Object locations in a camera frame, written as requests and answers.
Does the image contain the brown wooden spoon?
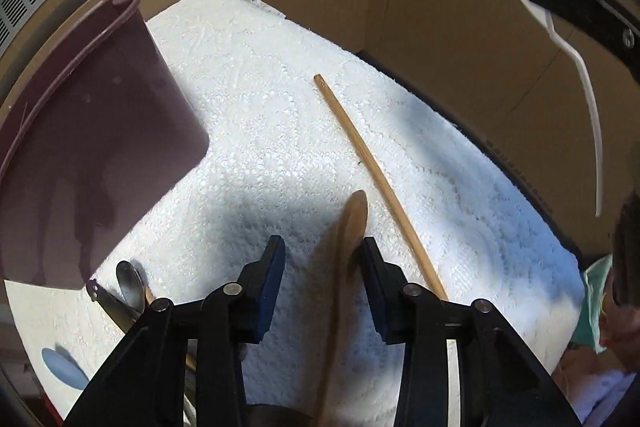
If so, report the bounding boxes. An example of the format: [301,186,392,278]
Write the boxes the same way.
[311,190,369,426]

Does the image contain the white plastic spoon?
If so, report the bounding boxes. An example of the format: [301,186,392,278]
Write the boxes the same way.
[501,0,606,218]

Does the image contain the bamboo chopstick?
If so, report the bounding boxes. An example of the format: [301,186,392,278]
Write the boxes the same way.
[143,284,196,373]
[314,74,448,300]

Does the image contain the large blue plastic spoon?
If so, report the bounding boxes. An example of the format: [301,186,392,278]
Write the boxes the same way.
[41,348,89,390]

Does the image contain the white textured table cloth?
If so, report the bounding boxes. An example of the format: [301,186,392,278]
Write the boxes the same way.
[6,0,584,426]

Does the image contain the stainless steel spoon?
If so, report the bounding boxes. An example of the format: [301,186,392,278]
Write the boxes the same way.
[116,260,146,313]

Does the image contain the maroon plastic utensil holder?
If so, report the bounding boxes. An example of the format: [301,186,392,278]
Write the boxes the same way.
[1,0,208,289]

